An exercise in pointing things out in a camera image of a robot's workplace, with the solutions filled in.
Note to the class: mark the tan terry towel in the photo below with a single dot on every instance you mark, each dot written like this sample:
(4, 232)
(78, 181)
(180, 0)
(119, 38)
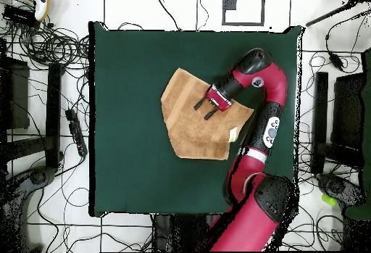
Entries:
(188, 125)

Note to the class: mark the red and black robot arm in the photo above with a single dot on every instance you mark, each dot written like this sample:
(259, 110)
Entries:
(249, 224)

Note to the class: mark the dark flat panel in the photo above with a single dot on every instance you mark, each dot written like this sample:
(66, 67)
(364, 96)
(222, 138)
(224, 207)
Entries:
(347, 111)
(18, 96)

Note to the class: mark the dark green table cloth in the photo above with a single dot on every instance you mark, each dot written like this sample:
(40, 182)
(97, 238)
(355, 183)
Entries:
(130, 61)

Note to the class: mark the small dark grey box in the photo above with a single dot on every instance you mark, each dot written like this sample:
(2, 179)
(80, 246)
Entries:
(230, 1)

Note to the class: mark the black stand beam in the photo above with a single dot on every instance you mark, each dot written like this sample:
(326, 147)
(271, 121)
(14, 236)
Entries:
(320, 119)
(53, 113)

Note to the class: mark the long black power strip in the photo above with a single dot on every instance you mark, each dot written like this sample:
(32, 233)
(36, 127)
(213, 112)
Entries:
(76, 132)

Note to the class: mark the black tripod pole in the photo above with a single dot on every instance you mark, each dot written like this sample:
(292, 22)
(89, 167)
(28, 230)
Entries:
(327, 15)

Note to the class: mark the yellow-green ball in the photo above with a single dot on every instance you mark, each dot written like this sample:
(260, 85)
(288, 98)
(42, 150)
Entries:
(329, 200)

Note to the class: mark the dark green cloth bundle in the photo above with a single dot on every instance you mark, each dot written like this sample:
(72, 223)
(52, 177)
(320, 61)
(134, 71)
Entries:
(366, 119)

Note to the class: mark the person's foot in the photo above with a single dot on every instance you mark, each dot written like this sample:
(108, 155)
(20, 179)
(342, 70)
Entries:
(42, 6)

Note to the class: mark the black electronics box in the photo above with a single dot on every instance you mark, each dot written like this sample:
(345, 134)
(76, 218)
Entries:
(17, 15)

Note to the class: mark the grey square frame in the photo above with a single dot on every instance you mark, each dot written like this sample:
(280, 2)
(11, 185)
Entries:
(263, 6)

